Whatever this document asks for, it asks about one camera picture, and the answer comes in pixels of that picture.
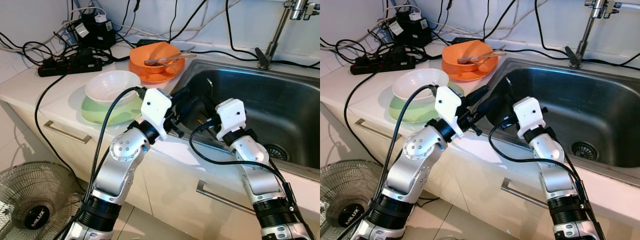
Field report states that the orange plate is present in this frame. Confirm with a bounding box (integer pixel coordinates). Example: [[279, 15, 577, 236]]
[[129, 57, 187, 84], [442, 56, 500, 82]]

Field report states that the black power strip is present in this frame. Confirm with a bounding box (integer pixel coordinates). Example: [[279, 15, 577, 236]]
[[37, 48, 103, 77], [350, 46, 417, 76]]

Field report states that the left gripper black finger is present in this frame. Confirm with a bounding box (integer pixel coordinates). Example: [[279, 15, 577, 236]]
[[467, 84, 491, 102], [175, 99, 201, 122], [171, 86, 194, 104], [472, 97, 502, 122]]

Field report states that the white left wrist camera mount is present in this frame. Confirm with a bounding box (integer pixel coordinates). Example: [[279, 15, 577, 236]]
[[434, 85, 463, 141], [140, 87, 173, 142]]

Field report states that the metal drawer handle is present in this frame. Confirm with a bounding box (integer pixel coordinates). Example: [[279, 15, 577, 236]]
[[196, 180, 257, 216], [501, 177, 551, 211], [353, 118, 397, 142], [43, 120, 94, 146]]

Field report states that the light green plate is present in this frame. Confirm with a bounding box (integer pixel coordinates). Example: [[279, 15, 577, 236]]
[[81, 92, 146, 126], [389, 85, 466, 124]]

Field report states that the metal spoon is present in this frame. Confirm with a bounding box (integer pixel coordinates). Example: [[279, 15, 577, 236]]
[[144, 47, 197, 66], [457, 46, 506, 65]]

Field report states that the black power cord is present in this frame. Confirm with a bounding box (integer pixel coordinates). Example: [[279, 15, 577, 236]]
[[344, 73, 383, 171], [34, 74, 86, 193]]

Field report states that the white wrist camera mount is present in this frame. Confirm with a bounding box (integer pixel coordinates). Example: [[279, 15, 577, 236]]
[[214, 98, 247, 142], [140, 87, 173, 142], [434, 85, 463, 141], [513, 96, 546, 139]]

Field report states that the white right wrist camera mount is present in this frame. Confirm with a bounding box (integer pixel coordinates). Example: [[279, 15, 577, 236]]
[[214, 98, 247, 142], [513, 96, 546, 139]]

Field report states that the black wall cable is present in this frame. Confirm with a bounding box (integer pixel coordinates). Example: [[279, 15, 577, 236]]
[[167, 0, 211, 43], [225, 0, 263, 62], [534, 0, 573, 61], [480, 0, 521, 42]]

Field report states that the metal sink drain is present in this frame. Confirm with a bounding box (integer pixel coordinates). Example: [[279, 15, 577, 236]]
[[570, 141, 598, 162], [262, 144, 288, 162]]

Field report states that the orange bowl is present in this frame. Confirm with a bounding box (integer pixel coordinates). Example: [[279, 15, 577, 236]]
[[441, 40, 493, 73], [129, 41, 182, 75]]

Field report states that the stainless steel sink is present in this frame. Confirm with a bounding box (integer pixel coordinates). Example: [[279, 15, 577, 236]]
[[470, 56, 640, 188], [167, 57, 321, 183]]

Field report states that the black power adapter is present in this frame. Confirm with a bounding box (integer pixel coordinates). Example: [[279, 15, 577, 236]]
[[72, 12, 117, 50], [387, 11, 431, 48]]

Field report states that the white kitchen cabinet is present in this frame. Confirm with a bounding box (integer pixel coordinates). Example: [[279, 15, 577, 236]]
[[0, 100, 321, 240], [320, 97, 640, 240]]

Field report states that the white bowl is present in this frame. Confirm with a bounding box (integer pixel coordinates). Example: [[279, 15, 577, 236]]
[[85, 70, 142, 106], [391, 68, 451, 103]]

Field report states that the wooden chopstick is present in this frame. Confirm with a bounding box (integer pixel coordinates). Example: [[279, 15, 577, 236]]
[[462, 50, 508, 62], [151, 55, 199, 66], [463, 52, 508, 64], [150, 53, 199, 64]]

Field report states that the metal faucet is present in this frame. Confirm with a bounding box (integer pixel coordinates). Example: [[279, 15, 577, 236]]
[[255, 0, 321, 70], [565, 0, 621, 69]]

